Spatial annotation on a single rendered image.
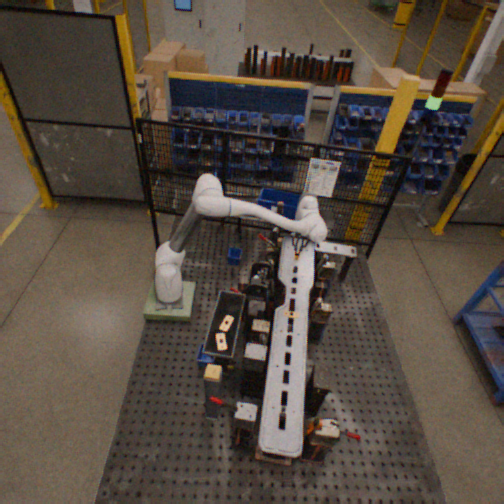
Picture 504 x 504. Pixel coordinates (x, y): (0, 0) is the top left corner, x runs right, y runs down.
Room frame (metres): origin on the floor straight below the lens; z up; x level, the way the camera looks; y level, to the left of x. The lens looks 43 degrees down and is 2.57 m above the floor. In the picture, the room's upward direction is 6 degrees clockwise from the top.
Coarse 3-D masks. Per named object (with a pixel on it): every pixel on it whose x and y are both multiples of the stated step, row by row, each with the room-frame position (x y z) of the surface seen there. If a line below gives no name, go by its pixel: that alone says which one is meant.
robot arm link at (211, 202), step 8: (208, 192) 1.51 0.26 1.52; (216, 192) 1.52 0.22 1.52; (200, 200) 1.44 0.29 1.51; (208, 200) 1.45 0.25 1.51; (216, 200) 1.46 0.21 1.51; (224, 200) 1.47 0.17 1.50; (200, 208) 1.42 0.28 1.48; (208, 208) 1.42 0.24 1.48; (216, 208) 1.43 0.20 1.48; (224, 208) 1.44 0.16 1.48; (216, 216) 1.43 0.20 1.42; (224, 216) 1.45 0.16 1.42
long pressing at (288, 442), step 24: (288, 240) 1.78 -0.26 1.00; (288, 264) 1.55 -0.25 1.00; (312, 264) 1.57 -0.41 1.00; (288, 288) 1.34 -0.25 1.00; (288, 384) 0.75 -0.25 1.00; (264, 408) 0.62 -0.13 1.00; (288, 408) 0.63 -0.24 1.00; (264, 432) 0.52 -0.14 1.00; (288, 432) 0.53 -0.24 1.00; (288, 456) 0.44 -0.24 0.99
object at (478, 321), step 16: (496, 272) 1.98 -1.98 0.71; (480, 288) 2.00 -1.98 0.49; (480, 304) 2.00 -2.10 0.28; (496, 304) 1.79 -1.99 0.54; (464, 320) 1.91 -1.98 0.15; (480, 320) 1.92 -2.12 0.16; (496, 320) 1.94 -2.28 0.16; (480, 336) 1.74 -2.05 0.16; (496, 336) 1.76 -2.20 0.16; (496, 352) 1.60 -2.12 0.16; (496, 368) 1.43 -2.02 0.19; (496, 400) 1.23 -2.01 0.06
